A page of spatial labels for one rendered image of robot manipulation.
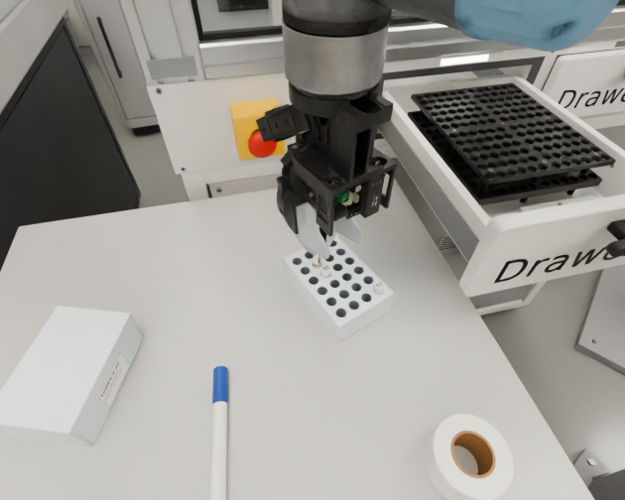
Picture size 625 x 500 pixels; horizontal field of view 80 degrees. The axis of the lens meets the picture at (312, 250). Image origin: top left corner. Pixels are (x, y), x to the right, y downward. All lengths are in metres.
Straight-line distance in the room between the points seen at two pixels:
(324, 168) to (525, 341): 1.27
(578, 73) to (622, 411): 1.06
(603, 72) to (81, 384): 0.88
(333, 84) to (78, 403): 0.36
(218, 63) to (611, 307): 1.53
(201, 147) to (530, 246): 0.47
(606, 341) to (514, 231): 1.25
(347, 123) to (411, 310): 0.29
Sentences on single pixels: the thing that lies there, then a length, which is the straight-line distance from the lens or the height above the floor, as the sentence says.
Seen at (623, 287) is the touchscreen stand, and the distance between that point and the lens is 1.82.
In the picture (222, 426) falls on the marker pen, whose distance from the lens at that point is 0.42.
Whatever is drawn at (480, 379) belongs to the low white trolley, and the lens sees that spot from 0.48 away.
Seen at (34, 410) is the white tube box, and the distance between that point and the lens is 0.46.
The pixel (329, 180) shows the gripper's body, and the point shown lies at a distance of 0.32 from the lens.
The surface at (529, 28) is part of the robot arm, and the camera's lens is 0.20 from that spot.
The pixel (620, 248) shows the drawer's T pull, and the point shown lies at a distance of 0.45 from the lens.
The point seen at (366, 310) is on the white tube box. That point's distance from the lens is 0.45.
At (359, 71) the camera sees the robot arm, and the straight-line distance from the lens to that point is 0.28.
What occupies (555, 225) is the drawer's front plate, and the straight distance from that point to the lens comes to 0.43.
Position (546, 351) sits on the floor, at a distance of 1.53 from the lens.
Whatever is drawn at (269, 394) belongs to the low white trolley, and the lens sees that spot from 0.44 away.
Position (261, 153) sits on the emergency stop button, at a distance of 0.55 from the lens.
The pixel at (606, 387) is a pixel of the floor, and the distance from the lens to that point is 1.57.
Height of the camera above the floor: 1.17
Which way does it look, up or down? 48 degrees down
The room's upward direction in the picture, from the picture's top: straight up
